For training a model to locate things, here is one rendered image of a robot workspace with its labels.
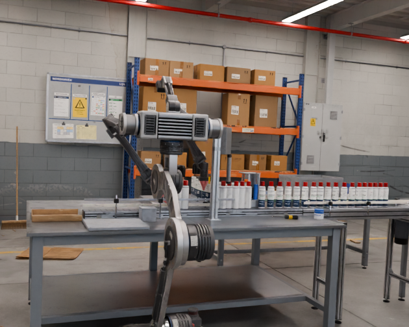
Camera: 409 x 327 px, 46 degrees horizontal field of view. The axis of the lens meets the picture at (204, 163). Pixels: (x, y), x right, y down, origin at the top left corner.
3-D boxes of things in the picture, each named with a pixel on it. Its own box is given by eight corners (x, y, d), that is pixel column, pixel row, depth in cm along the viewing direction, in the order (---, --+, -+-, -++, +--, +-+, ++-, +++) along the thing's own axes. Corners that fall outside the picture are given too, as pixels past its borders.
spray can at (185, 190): (187, 208, 346) (188, 180, 345) (189, 209, 341) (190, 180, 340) (180, 208, 344) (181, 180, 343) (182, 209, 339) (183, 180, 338)
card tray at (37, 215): (77, 214, 329) (78, 208, 329) (82, 221, 305) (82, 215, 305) (31, 215, 319) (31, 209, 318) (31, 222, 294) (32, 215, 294)
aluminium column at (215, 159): (215, 218, 337) (219, 122, 334) (217, 219, 333) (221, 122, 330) (209, 218, 336) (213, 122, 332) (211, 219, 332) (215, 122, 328)
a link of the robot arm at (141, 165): (106, 130, 317) (119, 121, 320) (105, 130, 322) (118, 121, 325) (143, 181, 327) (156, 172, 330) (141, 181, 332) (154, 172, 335)
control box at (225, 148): (230, 154, 347) (232, 127, 346) (226, 154, 330) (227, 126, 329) (217, 153, 349) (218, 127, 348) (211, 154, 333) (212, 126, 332)
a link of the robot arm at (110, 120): (97, 119, 318) (110, 110, 321) (109, 135, 324) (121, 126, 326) (115, 128, 279) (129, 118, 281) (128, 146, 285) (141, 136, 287)
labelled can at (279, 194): (280, 207, 372) (281, 181, 371) (283, 208, 367) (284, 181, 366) (274, 207, 370) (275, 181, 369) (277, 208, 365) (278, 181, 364)
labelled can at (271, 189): (271, 207, 369) (272, 181, 368) (274, 208, 364) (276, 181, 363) (265, 207, 367) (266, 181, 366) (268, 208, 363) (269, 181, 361)
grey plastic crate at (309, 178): (320, 193, 570) (321, 174, 569) (342, 197, 534) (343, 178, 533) (277, 193, 546) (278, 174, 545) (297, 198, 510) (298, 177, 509)
